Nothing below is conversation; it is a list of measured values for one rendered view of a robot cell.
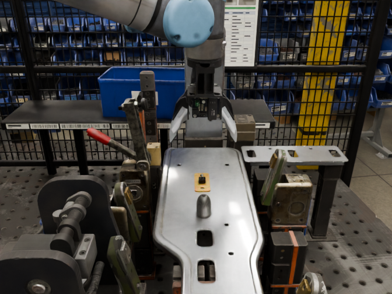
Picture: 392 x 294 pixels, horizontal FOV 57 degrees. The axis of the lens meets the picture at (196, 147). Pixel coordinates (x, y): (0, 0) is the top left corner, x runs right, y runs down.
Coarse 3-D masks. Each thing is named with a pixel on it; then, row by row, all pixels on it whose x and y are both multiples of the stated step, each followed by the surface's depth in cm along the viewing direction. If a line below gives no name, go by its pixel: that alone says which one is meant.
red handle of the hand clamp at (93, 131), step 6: (90, 132) 82; (96, 132) 82; (96, 138) 83; (102, 138) 83; (108, 138) 83; (108, 144) 84; (114, 144) 84; (120, 144) 85; (120, 150) 84; (126, 150) 84; (132, 150) 86; (132, 156) 85
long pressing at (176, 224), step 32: (192, 160) 100; (224, 160) 100; (160, 192) 85; (192, 192) 85; (224, 192) 85; (160, 224) 74; (192, 224) 75; (224, 224) 75; (256, 224) 75; (192, 256) 67; (224, 256) 67; (256, 256) 67; (192, 288) 60; (224, 288) 60; (256, 288) 60
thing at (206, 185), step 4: (196, 176) 91; (200, 176) 91; (204, 176) 91; (208, 176) 91; (196, 180) 90; (200, 180) 88; (204, 180) 88; (208, 180) 90; (196, 184) 88; (200, 184) 88; (204, 184) 88; (208, 184) 88; (196, 188) 86; (200, 188) 86; (204, 188) 86; (208, 188) 86
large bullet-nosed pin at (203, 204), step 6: (198, 198) 76; (204, 198) 75; (198, 204) 76; (204, 204) 75; (210, 204) 76; (198, 210) 76; (204, 210) 76; (210, 210) 77; (198, 216) 77; (204, 216) 77
